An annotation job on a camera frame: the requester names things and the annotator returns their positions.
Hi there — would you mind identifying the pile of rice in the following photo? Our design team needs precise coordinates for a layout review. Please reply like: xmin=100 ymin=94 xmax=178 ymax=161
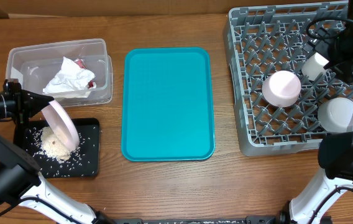
xmin=32 ymin=126 xmax=82 ymax=178

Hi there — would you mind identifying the white paper cup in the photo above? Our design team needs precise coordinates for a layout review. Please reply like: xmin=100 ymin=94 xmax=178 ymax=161
xmin=301 ymin=53 xmax=329 ymax=81

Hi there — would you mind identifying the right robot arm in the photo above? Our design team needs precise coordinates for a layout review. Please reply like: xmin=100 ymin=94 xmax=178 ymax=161
xmin=273 ymin=1 xmax=353 ymax=223

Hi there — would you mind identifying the white napkin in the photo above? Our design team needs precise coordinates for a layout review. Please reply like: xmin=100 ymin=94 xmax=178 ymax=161
xmin=43 ymin=57 xmax=96 ymax=98

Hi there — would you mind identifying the teal serving tray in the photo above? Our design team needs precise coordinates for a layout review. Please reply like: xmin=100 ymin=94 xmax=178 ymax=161
xmin=121 ymin=47 xmax=216 ymax=162

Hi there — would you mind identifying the grey dish rack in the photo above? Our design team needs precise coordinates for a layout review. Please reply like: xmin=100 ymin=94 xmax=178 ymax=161
xmin=224 ymin=1 xmax=353 ymax=156

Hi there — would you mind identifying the white round plate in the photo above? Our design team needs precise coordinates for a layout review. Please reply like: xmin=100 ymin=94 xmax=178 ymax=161
xmin=41 ymin=100 xmax=80 ymax=152

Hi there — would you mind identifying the black tray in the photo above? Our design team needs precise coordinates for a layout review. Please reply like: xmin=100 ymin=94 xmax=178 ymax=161
xmin=14 ymin=118 xmax=101 ymax=179

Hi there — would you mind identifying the pink bowl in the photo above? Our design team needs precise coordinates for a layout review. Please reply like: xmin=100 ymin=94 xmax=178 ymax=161
xmin=262 ymin=70 xmax=301 ymax=108

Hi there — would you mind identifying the red sauce packet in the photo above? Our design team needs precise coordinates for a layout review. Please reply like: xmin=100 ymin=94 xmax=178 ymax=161
xmin=74 ymin=58 xmax=96 ymax=89

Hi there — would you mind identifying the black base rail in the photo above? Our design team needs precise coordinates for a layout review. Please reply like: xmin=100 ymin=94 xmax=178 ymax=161
xmin=113 ymin=215 xmax=276 ymax=224

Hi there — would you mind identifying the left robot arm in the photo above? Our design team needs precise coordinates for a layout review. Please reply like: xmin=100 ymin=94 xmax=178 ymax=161
xmin=0 ymin=79 xmax=115 ymax=224

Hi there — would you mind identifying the clear plastic bin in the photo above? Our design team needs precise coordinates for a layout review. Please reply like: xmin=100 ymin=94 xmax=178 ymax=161
xmin=5 ymin=39 xmax=113 ymax=107

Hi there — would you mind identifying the grey small bowl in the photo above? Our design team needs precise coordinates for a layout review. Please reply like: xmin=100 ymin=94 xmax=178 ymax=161
xmin=318 ymin=97 xmax=353 ymax=133

